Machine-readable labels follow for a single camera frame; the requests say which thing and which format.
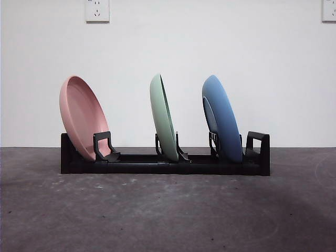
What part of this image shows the green plate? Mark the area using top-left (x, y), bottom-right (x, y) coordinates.
top-left (149, 73), bottom-right (180, 161)

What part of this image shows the blue plate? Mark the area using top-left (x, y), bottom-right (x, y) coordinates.
top-left (202, 75), bottom-right (243, 163)

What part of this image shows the pink plate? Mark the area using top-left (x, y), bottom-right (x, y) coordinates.
top-left (58, 75), bottom-right (110, 162)

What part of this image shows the black dish rack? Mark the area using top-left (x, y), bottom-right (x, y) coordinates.
top-left (60, 130), bottom-right (271, 176)

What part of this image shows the white wall socket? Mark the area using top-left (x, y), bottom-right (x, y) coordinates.
top-left (86, 0), bottom-right (110, 23)
top-left (322, 0), bottom-right (336, 23)

